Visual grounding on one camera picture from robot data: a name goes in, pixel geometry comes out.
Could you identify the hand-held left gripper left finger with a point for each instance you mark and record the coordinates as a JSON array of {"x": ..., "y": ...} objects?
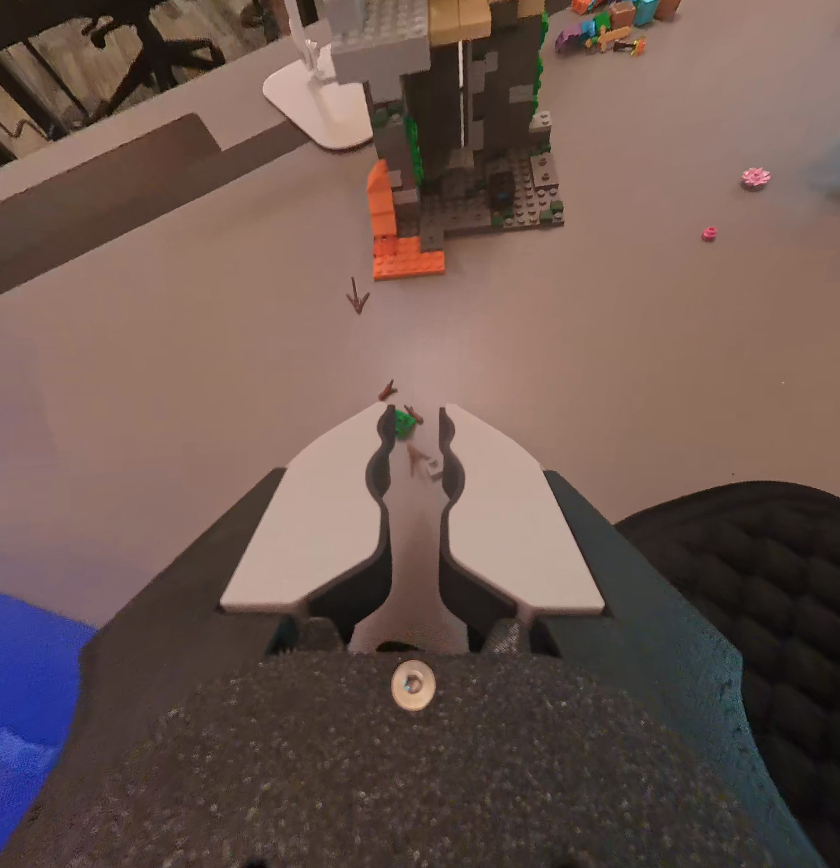
[{"x": 311, "y": 536}]

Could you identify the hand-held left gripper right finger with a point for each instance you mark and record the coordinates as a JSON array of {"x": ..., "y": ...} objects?
[{"x": 522, "y": 536}]

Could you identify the green plant brick piece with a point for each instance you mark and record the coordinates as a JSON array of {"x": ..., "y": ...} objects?
[{"x": 403, "y": 423}]

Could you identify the small brown stem brick piece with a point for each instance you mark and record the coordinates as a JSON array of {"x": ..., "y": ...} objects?
[
  {"x": 414, "y": 460},
  {"x": 413, "y": 413},
  {"x": 387, "y": 390}
]

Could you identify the blue plastic storage bin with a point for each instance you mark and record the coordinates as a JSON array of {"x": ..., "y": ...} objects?
[{"x": 20, "y": 678}]

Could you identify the toy brick castle model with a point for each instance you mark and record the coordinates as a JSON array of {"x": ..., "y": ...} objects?
[{"x": 461, "y": 102}]

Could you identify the small pale grey brick piece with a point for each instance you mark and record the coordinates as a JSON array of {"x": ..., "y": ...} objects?
[{"x": 433, "y": 468}]

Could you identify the dark brown twig brick piece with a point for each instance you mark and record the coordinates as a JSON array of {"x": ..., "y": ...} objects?
[{"x": 357, "y": 298}]

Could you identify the black wrist rest cushion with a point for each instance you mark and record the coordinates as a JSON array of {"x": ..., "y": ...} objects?
[{"x": 766, "y": 576}]

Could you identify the large light pink flower piece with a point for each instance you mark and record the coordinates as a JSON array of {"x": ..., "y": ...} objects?
[{"x": 756, "y": 177}]

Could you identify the wooden white book stand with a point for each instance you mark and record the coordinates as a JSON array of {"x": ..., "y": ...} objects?
[{"x": 311, "y": 102}]

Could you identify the pile of colourful loose bricks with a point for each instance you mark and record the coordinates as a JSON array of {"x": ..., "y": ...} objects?
[{"x": 603, "y": 30}]

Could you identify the black office chair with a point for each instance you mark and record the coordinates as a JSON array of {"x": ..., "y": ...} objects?
[{"x": 155, "y": 47}]

